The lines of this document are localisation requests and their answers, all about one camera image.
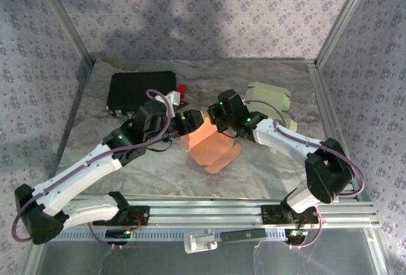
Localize marble pattern mat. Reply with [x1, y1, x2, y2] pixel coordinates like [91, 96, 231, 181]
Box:
[50, 58, 351, 201]

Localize aluminium frame post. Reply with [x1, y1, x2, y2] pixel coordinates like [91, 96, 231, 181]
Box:
[31, 0, 96, 67]
[312, 0, 377, 68]

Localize white plastic bracket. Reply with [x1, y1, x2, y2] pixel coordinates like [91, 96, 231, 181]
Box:
[184, 227, 218, 253]

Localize grey slotted cable duct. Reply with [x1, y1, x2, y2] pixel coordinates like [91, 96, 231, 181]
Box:
[50, 229, 292, 243]

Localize light green paper box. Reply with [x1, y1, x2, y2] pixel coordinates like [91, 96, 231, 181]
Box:
[244, 81, 299, 133]

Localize grey side rail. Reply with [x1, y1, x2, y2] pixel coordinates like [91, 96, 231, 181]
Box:
[47, 58, 98, 193]

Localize orange paper box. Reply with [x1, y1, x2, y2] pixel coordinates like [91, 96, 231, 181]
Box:
[180, 112, 242, 174]

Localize aluminium side rail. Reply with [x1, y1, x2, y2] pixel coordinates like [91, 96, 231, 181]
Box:
[306, 61, 362, 195]

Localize small circuit board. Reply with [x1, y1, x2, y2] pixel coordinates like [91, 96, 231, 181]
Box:
[284, 229, 308, 246]
[105, 229, 133, 246]

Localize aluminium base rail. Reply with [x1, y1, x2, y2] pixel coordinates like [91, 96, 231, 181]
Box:
[33, 192, 381, 229]

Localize black bar device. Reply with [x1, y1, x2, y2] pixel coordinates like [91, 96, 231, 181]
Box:
[221, 228, 267, 244]

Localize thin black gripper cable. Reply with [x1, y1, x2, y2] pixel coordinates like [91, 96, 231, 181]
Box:
[147, 138, 174, 155]

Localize black hard case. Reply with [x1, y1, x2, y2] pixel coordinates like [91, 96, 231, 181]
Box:
[105, 71, 177, 119]

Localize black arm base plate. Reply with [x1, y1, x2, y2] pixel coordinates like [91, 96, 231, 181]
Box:
[91, 205, 150, 227]
[261, 204, 320, 225]

